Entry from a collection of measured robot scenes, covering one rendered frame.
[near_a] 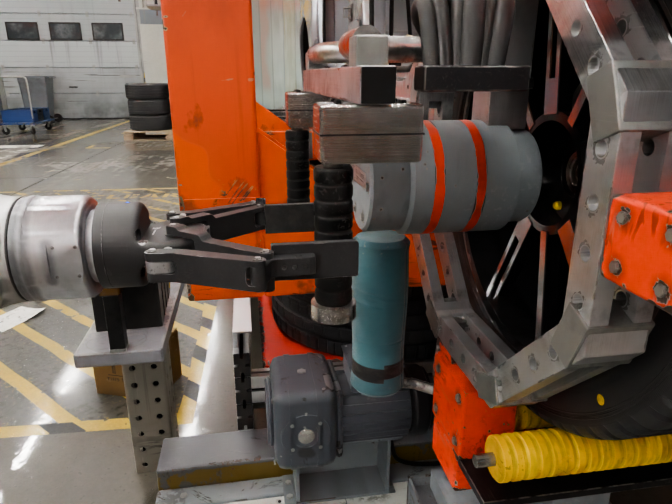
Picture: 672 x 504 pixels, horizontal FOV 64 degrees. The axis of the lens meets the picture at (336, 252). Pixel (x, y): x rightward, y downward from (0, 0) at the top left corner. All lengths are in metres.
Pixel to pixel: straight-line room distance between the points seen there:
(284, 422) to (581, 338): 0.68
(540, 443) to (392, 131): 0.45
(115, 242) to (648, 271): 0.41
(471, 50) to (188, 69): 0.70
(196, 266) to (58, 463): 1.31
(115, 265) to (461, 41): 0.34
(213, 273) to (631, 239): 0.31
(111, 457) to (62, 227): 1.23
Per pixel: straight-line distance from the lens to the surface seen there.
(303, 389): 1.06
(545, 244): 0.77
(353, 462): 1.37
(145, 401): 1.45
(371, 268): 0.80
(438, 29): 0.49
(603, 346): 0.53
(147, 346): 1.17
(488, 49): 0.49
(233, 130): 1.08
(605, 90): 0.49
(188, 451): 1.40
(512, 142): 0.67
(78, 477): 1.62
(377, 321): 0.83
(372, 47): 0.47
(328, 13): 3.11
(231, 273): 0.41
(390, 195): 0.62
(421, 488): 1.25
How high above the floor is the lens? 0.97
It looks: 18 degrees down
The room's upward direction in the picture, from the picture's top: straight up
